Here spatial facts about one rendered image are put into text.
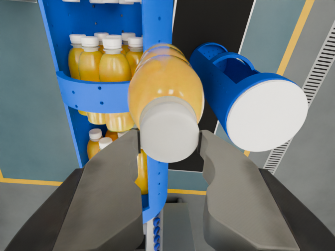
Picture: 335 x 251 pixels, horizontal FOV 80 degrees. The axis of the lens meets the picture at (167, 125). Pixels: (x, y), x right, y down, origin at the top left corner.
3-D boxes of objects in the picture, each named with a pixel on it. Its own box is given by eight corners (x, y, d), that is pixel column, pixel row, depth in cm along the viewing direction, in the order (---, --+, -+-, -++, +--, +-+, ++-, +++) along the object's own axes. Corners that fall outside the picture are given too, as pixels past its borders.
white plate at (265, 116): (306, 141, 75) (304, 139, 76) (310, 68, 61) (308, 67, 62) (232, 160, 77) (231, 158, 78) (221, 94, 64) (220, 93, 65)
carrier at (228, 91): (230, 75, 152) (224, 36, 138) (305, 139, 76) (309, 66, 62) (193, 86, 155) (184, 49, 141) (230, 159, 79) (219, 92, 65)
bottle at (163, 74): (170, 33, 29) (187, 53, 12) (194, 74, 32) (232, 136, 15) (130, 60, 30) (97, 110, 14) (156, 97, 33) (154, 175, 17)
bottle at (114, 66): (133, 117, 56) (128, 46, 47) (134, 129, 50) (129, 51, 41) (107, 118, 55) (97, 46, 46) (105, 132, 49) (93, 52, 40)
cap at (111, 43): (121, 48, 46) (121, 40, 45) (122, 51, 43) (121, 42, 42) (104, 48, 45) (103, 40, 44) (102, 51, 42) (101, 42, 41)
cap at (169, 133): (177, 86, 14) (180, 95, 12) (203, 129, 15) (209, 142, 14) (130, 115, 14) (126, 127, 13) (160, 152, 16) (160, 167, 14)
